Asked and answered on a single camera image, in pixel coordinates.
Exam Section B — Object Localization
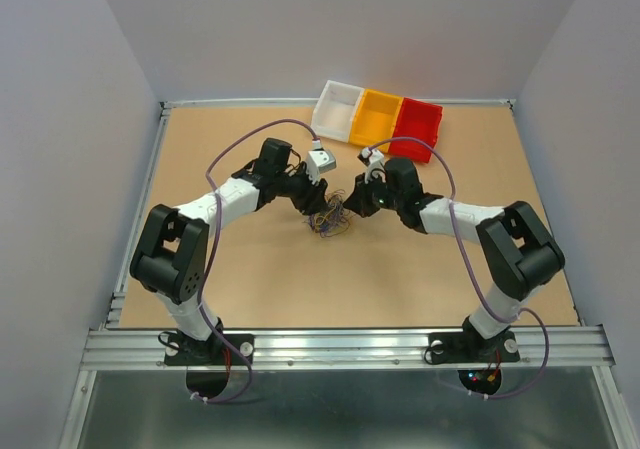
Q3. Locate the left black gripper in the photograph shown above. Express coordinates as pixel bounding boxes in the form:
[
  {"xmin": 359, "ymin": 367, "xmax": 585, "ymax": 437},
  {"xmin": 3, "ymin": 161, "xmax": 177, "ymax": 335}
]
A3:
[{"xmin": 275, "ymin": 161, "xmax": 329, "ymax": 216}]

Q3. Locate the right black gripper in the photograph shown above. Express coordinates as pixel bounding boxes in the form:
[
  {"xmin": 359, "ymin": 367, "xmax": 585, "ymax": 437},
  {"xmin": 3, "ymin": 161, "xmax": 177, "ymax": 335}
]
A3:
[{"xmin": 341, "ymin": 169, "xmax": 402, "ymax": 218}]

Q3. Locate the coloured wire bundle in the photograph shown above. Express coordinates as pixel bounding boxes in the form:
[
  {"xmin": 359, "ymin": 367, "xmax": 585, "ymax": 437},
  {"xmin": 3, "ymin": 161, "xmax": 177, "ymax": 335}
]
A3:
[{"xmin": 302, "ymin": 191, "xmax": 354, "ymax": 240}]

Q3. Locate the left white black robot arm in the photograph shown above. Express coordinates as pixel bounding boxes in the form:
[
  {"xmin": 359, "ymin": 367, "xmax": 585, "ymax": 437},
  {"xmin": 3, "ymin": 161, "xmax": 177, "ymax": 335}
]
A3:
[{"xmin": 129, "ymin": 138, "xmax": 336, "ymax": 363}]

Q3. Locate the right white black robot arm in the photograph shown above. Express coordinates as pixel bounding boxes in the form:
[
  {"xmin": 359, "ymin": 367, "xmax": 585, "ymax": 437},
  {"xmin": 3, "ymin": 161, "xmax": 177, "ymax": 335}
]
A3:
[{"xmin": 344, "ymin": 149, "xmax": 565, "ymax": 364}]

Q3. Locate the yellow plastic bin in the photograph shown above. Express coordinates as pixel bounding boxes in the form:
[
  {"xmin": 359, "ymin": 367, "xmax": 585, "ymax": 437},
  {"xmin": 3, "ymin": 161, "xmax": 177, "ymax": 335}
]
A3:
[{"xmin": 348, "ymin": 89, "xmax": 404, "ymax": 147}]

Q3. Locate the white plastic bin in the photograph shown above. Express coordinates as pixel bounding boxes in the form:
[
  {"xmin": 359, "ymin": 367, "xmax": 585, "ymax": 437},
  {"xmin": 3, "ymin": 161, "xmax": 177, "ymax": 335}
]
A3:
[{"xmin": 311, "ymin": 80, "xmax": 364, "ymax": 142}]

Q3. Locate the red plastic bin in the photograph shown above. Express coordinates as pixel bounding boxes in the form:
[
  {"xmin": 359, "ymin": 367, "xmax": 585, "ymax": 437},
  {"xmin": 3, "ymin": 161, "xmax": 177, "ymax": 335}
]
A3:
[{"xmin": 388, "ymin": 98, "xmax": 443, "ymax": 163}]

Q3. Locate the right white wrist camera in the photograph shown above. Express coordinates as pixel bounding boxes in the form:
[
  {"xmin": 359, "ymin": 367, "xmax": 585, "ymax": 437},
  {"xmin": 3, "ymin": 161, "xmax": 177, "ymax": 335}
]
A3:
[{"xmin": 358, "ymin": 147, "xmax": 385, "ymax": 183}]

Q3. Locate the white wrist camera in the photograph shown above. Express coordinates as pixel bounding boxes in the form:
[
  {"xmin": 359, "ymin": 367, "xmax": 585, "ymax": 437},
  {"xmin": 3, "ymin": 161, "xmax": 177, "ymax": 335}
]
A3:
[
  {"xmin": 305, "ymin": 149, "xmax": 337, "ymax": 185},
  {"xmin": 358, "ymin": 147, "xmax": 385, "ymax": 183}
]

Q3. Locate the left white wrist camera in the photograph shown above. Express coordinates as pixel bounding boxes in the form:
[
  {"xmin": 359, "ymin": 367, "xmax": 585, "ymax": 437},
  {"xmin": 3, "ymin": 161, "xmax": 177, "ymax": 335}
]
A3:
[{"xmin": 305, "ymin": 149, "xmax": 337, "ymax": 185}]

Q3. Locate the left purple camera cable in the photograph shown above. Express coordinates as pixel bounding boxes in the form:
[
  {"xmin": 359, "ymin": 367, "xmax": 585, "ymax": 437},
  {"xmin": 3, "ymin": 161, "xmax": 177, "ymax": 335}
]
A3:
[{"xmin": 190, "ymin": 118, "xmax": 321, "ymax": 405}]

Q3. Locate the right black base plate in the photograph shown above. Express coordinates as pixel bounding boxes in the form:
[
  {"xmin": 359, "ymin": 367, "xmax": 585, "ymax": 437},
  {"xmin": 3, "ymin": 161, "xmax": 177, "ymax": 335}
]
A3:
[{"xmin": 423, "ymin": 331, "xmax": 520, "ymax": 365}]

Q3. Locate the aluminium front rail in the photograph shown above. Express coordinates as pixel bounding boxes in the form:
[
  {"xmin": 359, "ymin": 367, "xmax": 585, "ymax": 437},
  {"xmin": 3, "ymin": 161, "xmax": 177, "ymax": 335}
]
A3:
[{"xmin": 80, "ymin": 326, "xmax": 615, "ymax": 372}]

